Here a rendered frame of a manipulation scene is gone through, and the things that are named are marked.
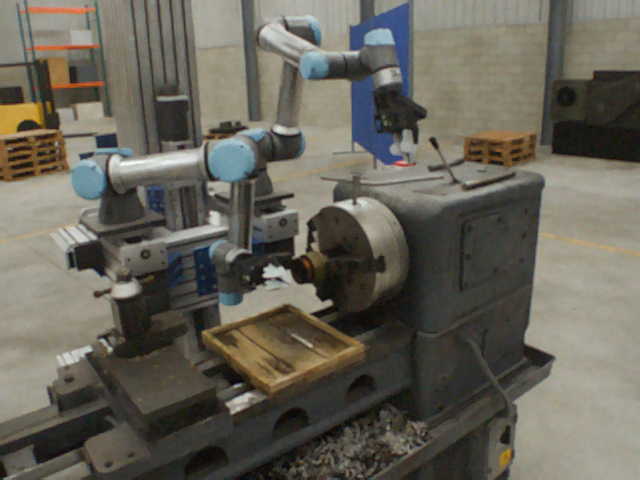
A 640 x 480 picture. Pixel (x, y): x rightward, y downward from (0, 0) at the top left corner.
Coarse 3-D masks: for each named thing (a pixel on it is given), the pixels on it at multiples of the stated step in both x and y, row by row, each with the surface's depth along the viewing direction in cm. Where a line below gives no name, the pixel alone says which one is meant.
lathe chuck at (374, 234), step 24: (312, 216) 159; (336, 216) 149; (360, 216) 144; (336, 240) 152; (360, 240) 143; (384, 240) 143; (384, 264) 143; (336, 288) 157; (360, 288) 148; (384, 288) 145
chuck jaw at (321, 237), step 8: (320, 216) 154; (312, 224) 152; (320, 224) 152; (312, 232) 151; (320, 232) 151; (328, 232) 153; (312, 240) 151; (320, 240) 150; (328, 240) 151; (312, 248) 148; (320, 248) 149; (328, 248) 150; (336, 248) 155
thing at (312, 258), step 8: (304, 256) 145; (312, 256) 144; (320, 256) 145; (296, 264) 146; (304, 264) 142; (312, 264) 143; (320, 264) 144; (296, 272) 147; (304, 272) 142; (312, 272) 143; (320, 272) 144; (296, 280) 146; (304, 280) 143; (312, 280) 145; (320, 280) 147
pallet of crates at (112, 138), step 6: (96, 138) 775; (102, 138) 764; (108, 138) 753; (114, 138) 760; (96, 144) 780; (102, 144) 769; (108, 144) 759; (114, 144) 762; (84, 156) 751; (90, 156) 741
